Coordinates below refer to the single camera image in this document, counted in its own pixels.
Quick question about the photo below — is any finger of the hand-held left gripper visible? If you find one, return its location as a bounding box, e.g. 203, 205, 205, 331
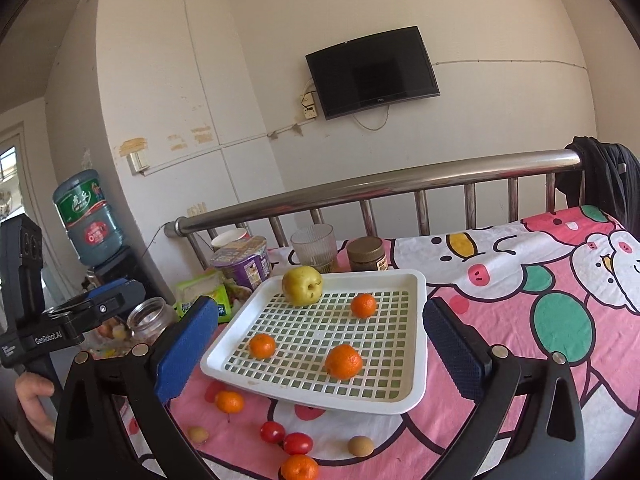
46, 280, 147, 335

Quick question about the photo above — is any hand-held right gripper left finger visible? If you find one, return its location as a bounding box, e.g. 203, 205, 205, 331
52, 296, 221, 480

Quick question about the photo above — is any red cherry tomato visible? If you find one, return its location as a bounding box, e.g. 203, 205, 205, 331
283, 432, 314, 456
259, 421, 287, 444

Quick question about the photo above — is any black wall television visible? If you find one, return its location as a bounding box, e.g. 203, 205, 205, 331
305, 26, 441, 121

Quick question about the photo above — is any white slotted plastic tray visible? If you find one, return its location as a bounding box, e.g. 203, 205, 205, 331
200, 269, 427, 415

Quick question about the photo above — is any orange mandarin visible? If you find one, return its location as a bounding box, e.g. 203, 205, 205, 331
324, 343, 364, 381
248, 333, 277, 360
215, 390, 246, 415
280, 454, 319, 480
350, 293, 378, 319

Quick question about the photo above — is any clear plastic cup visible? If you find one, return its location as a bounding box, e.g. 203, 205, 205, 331
290, 224, 338, 274

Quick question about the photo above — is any pink printed bedsheet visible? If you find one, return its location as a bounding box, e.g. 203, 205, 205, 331
115, 204, 640, 480

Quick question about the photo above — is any blue water jug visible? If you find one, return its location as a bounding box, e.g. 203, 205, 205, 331
52, 170, 125, 267

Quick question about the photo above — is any dark clothing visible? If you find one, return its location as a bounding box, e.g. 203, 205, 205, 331
554, 136, 640, 233

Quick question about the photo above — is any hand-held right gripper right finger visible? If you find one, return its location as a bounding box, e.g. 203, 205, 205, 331
422, 296, 586, 480

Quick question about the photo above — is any metal bed frame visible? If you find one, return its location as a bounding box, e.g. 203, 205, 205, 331
165, 149, 583, 271

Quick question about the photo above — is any dark water dispenser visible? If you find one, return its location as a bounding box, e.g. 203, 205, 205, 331
85, 247, 166, 311

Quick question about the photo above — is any yellow-green pear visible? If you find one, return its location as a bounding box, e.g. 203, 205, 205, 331
281, 266, 324, 307

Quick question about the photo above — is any green snack packet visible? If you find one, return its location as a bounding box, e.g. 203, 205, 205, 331
174, 269, 236, 323

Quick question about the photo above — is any brown jar with dark lid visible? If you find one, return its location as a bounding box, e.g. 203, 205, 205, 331
346, 236, 390, 273

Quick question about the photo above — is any window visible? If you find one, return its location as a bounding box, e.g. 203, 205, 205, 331
0, 120, 26, 221

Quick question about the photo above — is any person's left hand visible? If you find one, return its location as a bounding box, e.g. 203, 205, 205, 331
15, 374, 58, 443

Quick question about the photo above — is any purple instant noodle bowl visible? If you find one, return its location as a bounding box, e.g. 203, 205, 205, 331
209, 235, 272, 292

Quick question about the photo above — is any clear plastic snack jar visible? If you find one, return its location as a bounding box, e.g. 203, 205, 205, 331
126, 296, 180, 346

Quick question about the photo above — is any clear plastic bag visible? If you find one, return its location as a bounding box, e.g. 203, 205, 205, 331
85, 320, 133, 358

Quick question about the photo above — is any white paper cup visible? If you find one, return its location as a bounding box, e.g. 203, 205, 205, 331
211, 228, 251, 253

